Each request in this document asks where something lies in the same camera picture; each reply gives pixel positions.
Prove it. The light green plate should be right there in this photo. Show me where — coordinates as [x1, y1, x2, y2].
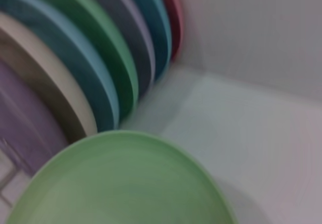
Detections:
[4, 130, 237, 224]

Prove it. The grey lavender plate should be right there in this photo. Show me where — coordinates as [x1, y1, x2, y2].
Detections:
[77, 0, 157, 97]

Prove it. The teal plate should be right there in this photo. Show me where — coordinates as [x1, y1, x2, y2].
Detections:
[117, 0, 174, 84]

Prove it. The dark green plate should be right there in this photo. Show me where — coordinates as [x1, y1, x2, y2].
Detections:
[11, 0, 140, 124]

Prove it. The light blue plate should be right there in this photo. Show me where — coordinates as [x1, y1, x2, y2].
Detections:
[0, 0, 121, 132]

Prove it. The beige plate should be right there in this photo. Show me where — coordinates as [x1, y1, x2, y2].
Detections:
[0, 12, 98, 142]

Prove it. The purple plate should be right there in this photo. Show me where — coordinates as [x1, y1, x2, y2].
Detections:
[0, 59, 69, 176]

